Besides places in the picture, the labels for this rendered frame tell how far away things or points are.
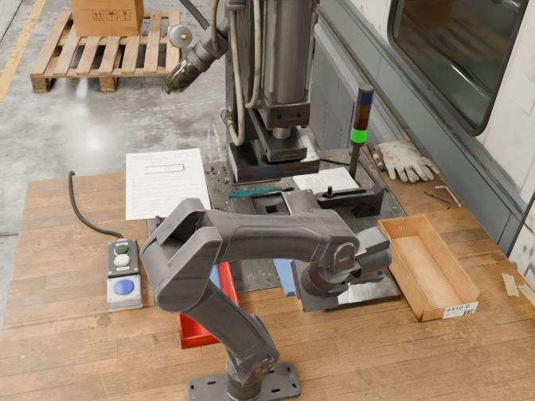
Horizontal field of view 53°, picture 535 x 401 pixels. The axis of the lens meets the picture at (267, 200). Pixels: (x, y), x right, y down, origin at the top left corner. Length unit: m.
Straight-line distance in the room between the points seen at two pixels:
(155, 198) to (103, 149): 1.93
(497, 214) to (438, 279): 0.34
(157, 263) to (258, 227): 0.14
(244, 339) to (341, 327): 0.32
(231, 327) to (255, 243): 0.16
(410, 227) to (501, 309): 0.27
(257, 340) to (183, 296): 0.20
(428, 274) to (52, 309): 0.81
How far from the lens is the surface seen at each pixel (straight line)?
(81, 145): 3.40
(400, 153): 1.62
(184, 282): 0.69
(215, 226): 0.69
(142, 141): 3.37
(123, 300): 1.15
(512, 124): 1.51
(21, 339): 1.18
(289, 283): 1.07
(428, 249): 1.33
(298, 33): 1.01
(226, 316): 0.81
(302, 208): 1.26
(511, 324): 1.25
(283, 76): 1.04
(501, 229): 1.53
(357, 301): 1.16
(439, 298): 1.23
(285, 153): 1.10
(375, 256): 0.88
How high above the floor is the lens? 1.78
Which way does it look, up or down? 39 degrees down
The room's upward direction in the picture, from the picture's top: 3 degrees clockwise
